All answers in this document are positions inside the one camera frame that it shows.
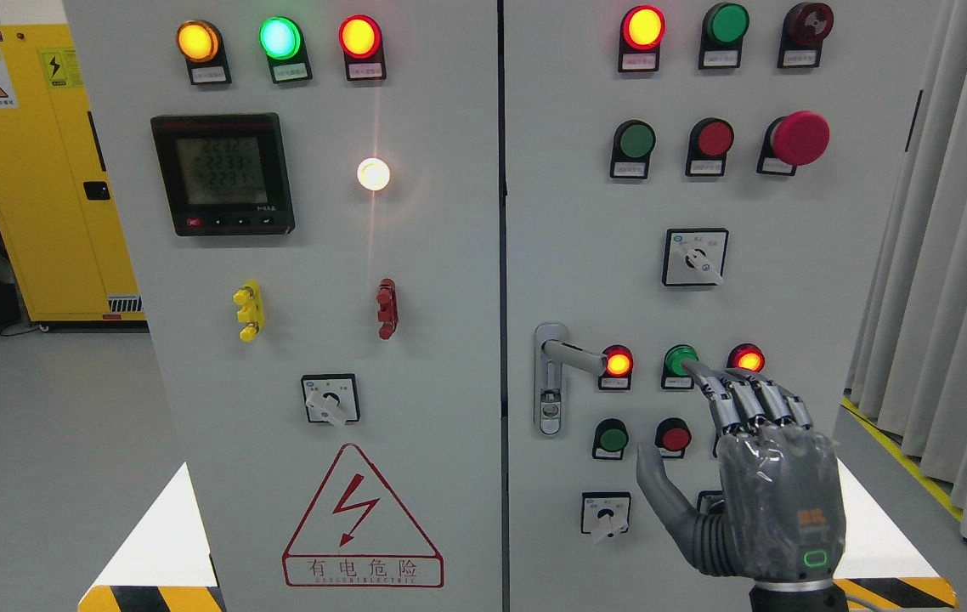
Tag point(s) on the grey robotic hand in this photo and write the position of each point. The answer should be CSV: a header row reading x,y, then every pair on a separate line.
x,y
784,520

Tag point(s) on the silver swing door handle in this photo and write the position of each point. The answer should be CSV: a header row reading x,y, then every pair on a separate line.
x,y
552,354

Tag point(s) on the robot forearm black silver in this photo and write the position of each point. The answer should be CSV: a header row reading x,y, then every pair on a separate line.
x,y
821,595

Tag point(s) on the red push button lower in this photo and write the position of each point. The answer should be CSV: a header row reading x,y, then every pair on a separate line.
x,y
672,438

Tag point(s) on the red push button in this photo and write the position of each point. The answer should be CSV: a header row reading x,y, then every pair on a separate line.
x,y
672,438
709,141

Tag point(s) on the red lamp middle right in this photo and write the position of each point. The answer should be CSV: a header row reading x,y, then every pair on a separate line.
x,y
747,356

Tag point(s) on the green lamp middle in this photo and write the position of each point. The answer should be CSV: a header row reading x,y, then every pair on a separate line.
x,y
674,375

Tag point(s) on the green push button lower left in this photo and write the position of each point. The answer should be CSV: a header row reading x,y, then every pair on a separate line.
x,y
610,441

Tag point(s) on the green push button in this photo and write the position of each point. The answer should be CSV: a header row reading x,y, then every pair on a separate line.
x,y
633,143
610,441

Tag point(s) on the red lamp middle left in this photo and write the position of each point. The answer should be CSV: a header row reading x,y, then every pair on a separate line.
x,y
619,363

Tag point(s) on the grey curtain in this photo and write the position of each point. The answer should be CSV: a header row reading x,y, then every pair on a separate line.
x,y
909,370

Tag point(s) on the red emergency stop button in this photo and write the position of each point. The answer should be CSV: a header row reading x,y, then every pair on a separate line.
x,y
793,141

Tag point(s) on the red push button upper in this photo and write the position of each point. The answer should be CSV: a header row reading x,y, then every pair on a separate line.
x,y
709,141

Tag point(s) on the green push button upper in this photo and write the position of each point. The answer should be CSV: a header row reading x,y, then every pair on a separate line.
x,y
633,143

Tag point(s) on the red triangle warning sticker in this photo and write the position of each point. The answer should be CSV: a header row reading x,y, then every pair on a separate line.
x,y
356,532

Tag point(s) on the grey electrical control cabinet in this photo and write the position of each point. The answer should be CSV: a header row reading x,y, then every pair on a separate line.
x,y
497,120

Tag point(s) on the red terminal connector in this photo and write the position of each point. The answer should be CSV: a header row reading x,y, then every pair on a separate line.
x,y
387,308

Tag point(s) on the dark red buzzer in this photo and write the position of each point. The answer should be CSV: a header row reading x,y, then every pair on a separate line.
x,y
805,27

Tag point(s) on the green indicator lamp top right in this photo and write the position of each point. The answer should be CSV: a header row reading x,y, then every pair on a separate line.
x,y
722,36

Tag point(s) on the green indicator lamp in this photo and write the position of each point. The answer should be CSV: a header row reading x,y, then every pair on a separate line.
x,y
284,46
722,36

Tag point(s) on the red indicator lamp top right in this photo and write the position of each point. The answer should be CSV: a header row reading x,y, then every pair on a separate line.
x,y
640,36

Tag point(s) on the red indicator lamp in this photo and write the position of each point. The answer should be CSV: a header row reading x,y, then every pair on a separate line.
x,y
640,36
362,44

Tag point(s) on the white indicator lamp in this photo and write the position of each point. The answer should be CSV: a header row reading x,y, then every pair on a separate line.
x,y
373,173

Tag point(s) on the yellow terminal connector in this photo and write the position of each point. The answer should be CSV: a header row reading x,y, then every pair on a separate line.
x,y
250,314

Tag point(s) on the red indicator lamp top left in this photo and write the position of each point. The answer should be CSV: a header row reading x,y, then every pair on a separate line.
x,y
362,44

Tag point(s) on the black digital power meter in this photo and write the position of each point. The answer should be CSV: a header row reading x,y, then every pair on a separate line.
x,y
224,174

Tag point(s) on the green indicator lamp top left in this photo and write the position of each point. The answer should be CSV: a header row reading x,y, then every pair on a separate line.
x,y
284,46

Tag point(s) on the yellow indicator lamp top left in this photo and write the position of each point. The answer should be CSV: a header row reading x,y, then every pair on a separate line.
x,y
202,47

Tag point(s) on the yellow safety cabinet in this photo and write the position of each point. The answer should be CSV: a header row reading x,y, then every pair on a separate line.
x,y
58,220

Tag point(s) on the black key selector switch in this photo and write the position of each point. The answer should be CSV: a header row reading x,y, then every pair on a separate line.
x,y
711,502

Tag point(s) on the lower white selector switch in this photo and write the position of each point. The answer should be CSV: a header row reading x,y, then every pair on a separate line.
x,y
605,515

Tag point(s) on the upper right selector switch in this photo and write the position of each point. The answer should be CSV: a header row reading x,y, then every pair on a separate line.
x,y
694,257

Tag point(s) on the left door selector switch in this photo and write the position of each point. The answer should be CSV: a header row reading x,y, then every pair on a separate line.
x,y
331,398

